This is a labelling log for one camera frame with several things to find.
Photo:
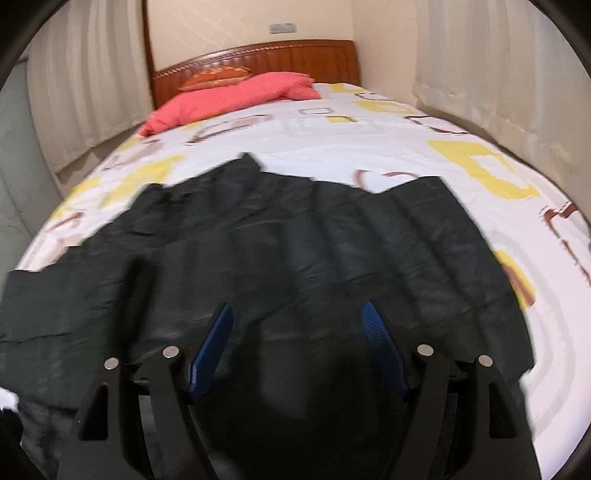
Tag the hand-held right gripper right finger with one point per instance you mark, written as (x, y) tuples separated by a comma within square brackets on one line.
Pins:
[(378, 341)]

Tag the wooden headboard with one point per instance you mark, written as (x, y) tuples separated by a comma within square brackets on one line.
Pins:
[(300, 57)]

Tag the patterned white bed sheet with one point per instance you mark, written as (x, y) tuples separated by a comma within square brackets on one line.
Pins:
[(323, 138)]

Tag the frosted glass door wardrobe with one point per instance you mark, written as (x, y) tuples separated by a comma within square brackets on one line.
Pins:
[(18, 138)]

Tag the black puffer jacket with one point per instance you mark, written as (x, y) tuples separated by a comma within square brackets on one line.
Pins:
[(277, 240)]

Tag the pink pillow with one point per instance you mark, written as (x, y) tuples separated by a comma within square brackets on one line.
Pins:
[(221, 99)]

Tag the orange patterned cushion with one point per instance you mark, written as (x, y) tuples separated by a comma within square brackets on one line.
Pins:
[(207, 78)]

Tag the cream curtain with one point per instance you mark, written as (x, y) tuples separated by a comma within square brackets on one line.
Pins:
[(485, 69), (83, 83)]

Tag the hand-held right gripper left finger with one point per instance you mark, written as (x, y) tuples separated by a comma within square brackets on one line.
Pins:
[(210, 350)]

